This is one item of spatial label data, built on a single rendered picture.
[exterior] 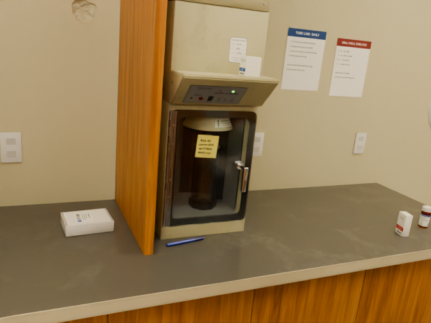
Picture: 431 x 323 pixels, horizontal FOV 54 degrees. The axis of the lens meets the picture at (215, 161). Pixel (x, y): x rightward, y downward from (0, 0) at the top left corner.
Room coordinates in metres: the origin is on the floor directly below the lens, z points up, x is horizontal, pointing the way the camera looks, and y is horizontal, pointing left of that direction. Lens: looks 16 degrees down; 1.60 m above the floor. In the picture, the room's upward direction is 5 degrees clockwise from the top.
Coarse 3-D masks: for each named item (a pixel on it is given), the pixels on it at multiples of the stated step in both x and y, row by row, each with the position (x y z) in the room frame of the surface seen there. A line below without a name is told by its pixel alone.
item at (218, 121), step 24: (192, 120) 1.33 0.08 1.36; (216, 120) 1.36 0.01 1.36; (240, 120) 1.40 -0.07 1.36; (192, 144) 1.33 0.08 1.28; (240, 144) 1.40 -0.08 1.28; (192, 168) 1.34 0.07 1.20; (216, 168) 1.37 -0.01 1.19; (192, 192) 1.34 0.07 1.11; (216, 192) 1.38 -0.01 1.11; (240, 192) 1.41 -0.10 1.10; (192, 216) 1.34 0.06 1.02; (216, 216) 1.38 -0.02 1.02; (240, 216) 1.42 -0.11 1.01
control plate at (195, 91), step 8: (192, 88) 1.25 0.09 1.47; (200, 88) 1.26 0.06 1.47; (208, 88) 1.27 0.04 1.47; (216, 88) 1.28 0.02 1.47; (224, 88) 1.29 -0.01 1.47; (232, 88) 1.30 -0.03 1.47; (240, 88) 1.31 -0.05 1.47; (192, 96) 1.28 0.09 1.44; (200, 96) 1.29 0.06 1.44; (208, 96) 1.30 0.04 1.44; (216, 96) 1.31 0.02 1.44; (224, 96) 1.32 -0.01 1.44; (232, 96) 1.33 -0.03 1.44; (240, 96) 1.34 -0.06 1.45
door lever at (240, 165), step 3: (240, 162) 1.41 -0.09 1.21; (237, 165) 1.40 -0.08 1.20; (240, 165) 1.40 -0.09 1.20; (243, 165) 1.41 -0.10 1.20; (237, 168) 1.40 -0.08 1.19; (240, 168) 1.41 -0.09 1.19; (243, 168) 1.37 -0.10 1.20; (246, 168) 1.36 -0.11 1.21; (243, 171) 1.37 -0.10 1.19; (246, 171) 1.36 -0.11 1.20; (243, 174) 1.36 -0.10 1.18; (246, 174) 1.36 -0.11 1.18; (243, 177) 1.36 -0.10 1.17; (246, 177) 1.36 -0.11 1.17; (243, 180) 1.36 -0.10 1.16; (246, 180) 1.37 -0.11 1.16; (243, 183) 1.36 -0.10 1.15; (246, 183) 1.37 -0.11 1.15; (243, 186) 1.36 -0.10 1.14; (243, 189) 1.36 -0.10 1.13
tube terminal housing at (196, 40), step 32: (192, 32) 1.33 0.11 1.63; (224, 32) 1.38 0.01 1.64; (256, 32) 1.43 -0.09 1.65; (192, 64) 1.34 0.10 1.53; (224, 64) 1.38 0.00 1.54; (160, 128) 1.37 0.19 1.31; (160, 160) 1.35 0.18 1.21; (160, 192) 1.33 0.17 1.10; (160, 224) 1.31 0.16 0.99; (224, 224) 1.41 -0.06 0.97
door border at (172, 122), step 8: (176, 112) 1.31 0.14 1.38; (168, 136) 1.29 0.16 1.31; (168, 152) 1.29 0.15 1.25; (168, 168) 1.30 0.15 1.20; (168, 176) 1.30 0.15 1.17; (168, 184) 1.30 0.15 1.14; (168, 192) 1.30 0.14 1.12; (168, 200) 1.30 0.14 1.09; (168, 208) 1.30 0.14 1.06; (168, 216) 1.30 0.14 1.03; (168, 224) 1.31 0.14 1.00
